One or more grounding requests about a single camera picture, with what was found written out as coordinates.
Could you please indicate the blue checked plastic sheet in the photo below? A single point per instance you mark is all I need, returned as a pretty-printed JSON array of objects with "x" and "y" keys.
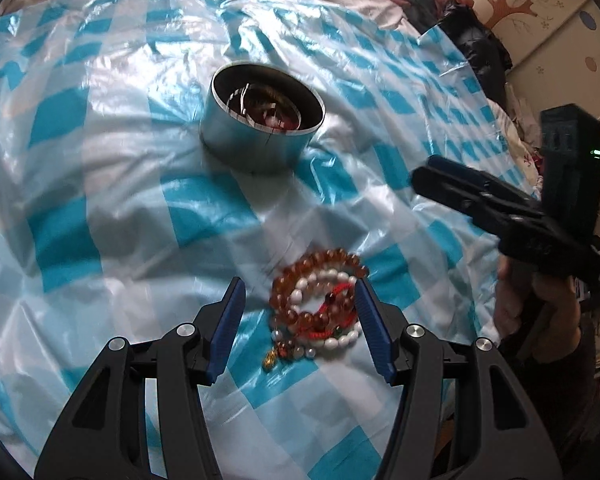
[{"x": 129, "y": 240}]

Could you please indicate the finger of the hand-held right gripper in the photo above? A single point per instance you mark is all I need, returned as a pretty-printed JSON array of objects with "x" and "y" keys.
[
  {"x": 462, "y": 170},
  {"x": 445, "y": 187}
]

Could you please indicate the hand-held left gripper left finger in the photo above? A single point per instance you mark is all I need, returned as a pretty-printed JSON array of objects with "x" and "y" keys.
[{"x": 224, "y": 330}]

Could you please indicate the wardrobe with tree decal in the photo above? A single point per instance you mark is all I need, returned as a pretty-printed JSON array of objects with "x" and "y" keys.
[{"x": 550, "y": 20}]

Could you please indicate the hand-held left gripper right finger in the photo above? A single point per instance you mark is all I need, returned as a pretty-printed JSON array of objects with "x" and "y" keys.
[{"x": 375, "y": 330}]

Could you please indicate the black plastic bag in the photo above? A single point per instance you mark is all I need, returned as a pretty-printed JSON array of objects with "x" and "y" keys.
[{"x": 475, "y": 55}]

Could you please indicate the person's right forearm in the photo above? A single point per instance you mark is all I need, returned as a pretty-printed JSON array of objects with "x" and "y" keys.
[{"x": 580, "y": 410}]

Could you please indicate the floral bed sheet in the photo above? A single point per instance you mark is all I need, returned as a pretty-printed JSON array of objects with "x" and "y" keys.
[{"x": 520, "y": 150}]

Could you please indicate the round metal tin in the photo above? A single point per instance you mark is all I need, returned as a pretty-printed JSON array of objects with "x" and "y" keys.
[{"x": 250, "y": 145}]

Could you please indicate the person's right hand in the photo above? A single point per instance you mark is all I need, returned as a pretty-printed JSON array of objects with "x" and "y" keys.
[{"x": 555, "y": 310}]

